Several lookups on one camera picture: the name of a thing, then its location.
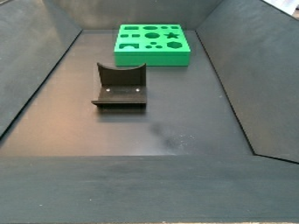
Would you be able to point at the black curved fixture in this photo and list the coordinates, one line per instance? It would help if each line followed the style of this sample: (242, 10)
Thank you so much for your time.
(121, 86)

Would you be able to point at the green shape sorter board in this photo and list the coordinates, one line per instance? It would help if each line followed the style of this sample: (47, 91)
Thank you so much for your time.
(152, 44)

